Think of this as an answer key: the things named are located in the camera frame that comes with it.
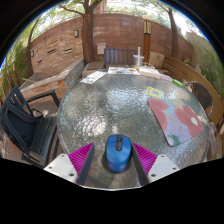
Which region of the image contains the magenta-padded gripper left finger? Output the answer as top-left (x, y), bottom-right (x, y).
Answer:
top-left (43, 142), bottom-right (95, 186)

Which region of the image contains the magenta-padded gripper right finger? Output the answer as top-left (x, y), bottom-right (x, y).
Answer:
top-left (131, 142), bottom-right (181, 187)

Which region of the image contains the blue and black computer mouse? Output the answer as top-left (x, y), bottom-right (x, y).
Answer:
top-left (105, 133), bottom-right (133, 174)

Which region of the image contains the floral print mouse pad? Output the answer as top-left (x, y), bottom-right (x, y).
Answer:
top-left (147, 97), bottom-right (205, 148)

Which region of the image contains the black slatted patio chair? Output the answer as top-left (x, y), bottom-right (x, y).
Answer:
top-left (0, 85), bottom-right (61, 168)

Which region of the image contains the black backpack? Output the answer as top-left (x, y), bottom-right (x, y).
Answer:
top-left (4, 109), bottom-right (39, 148)

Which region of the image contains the yellow square card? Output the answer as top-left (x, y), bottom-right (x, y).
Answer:
top-left (145, 86), bottom-right (165, 99)

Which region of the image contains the brown wicker chair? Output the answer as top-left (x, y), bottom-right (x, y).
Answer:
top-left (184, 81), bottom-right (214, 118)

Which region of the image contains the green marker pen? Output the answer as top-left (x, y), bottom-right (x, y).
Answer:
top-left (172, 78), bottom-right (185, 89)

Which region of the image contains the raised stone garden bed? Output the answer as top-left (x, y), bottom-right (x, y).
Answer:
top-left (19, 58), bottom-right (86, 99)

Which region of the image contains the small thin booklet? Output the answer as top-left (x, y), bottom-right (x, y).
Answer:
top-left (159, 73), bottom-right (174, 83)

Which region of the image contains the open white book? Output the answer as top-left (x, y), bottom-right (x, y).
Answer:
top-left (139, 67), bottom-right (162, 79)

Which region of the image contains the white patterned leaflet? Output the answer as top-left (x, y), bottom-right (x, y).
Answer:
top-left (79, 70), bottom-right (108, 85)

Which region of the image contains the curved wooden bench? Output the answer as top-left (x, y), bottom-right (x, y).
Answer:
top-left (162, 55), bottom-right (224, 134)

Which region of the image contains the colourful illustrated pamphlet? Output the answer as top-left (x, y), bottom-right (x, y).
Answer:
top-left (107, 66), bottom-right (141, 76)

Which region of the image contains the tan stone slab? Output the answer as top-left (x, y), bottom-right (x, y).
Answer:
top-left (148, 51), bottom-right (166, 69)

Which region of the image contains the clear plastic cup with straw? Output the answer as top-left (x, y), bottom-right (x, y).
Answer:
top-left (133, 46), bottom-right (145, 69)

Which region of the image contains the slender leaning tree trunk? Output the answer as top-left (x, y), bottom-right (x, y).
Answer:
top-left (26, 16), bottom-right (44, 78)

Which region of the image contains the dark wooden slatted chair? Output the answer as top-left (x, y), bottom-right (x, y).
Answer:
top-left (103, 48), bottom-right (138, 68)

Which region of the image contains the slim straight tree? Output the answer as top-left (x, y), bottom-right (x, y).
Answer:
top-left (163, 6), bottom-right (179, 59)

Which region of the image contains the thick forked tree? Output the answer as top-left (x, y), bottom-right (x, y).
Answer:
top-left (58, 0), bottom-right (103, 64)

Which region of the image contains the wooden garden lamp post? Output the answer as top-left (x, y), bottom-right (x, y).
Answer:
top-left (142, 15), bottom-right (153, 64)

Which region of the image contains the grey wall utility box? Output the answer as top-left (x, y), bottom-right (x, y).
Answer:
top-left (96, 42), bottom-right (107, 55)

